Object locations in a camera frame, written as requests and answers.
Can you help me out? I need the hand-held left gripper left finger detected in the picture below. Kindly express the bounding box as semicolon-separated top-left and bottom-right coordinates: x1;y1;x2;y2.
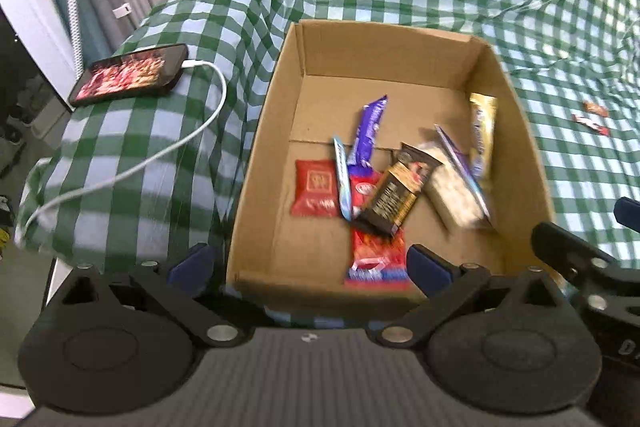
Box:
47;242;253;349

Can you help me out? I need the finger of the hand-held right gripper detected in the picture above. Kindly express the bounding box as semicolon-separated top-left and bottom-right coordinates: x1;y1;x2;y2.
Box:
531;221;640;303
614;195;640;229

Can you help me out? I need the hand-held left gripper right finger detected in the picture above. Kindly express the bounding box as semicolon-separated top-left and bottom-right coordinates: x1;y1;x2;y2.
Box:
367;243;576;350

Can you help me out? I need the large red snack packet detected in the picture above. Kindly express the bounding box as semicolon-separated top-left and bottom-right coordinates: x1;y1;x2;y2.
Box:
343;227;417;291

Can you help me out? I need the clear rice cracker packet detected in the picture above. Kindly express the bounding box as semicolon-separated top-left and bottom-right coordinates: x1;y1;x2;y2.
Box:
424;141;494;231

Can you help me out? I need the black gold snack packet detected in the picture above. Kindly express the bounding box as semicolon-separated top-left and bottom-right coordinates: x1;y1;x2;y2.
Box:
352;144;442;238

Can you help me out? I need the red white snack packet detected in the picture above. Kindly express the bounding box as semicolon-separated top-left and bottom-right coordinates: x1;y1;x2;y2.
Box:
349;171;383;219

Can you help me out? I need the long purple striped packet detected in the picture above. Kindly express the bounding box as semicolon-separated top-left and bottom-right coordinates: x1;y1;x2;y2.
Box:
434;124;492;224

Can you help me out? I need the blue stick packet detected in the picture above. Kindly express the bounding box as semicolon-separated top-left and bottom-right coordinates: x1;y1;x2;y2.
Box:
333;136;354;222

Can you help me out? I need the small red square packet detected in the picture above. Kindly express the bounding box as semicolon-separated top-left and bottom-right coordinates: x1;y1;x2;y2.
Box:
290;159;342;219

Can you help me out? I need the purple snack packet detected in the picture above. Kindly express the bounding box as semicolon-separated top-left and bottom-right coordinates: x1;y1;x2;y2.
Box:
348;95;389;168

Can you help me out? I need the yellow snack bar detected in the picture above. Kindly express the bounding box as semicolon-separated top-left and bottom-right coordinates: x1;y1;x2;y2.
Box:
468;92;499;180

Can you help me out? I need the brown cardboard box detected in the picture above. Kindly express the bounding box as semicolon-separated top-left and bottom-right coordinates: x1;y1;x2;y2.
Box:
226;20;557;308

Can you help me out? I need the small red white candy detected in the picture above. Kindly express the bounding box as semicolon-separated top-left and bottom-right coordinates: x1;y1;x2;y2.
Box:
572;114;612;137

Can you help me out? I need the black smartphone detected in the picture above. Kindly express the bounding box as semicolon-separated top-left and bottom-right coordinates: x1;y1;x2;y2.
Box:
68;42;190;108

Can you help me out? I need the striped pole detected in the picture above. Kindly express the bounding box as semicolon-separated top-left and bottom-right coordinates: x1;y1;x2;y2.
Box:
62;0;84;74

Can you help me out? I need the white wardrobe door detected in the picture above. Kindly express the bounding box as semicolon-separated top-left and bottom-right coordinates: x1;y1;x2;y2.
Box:
0;0;77;108

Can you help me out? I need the white charging cable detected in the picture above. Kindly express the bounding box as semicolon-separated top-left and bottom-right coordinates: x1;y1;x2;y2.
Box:
13;59;229;249

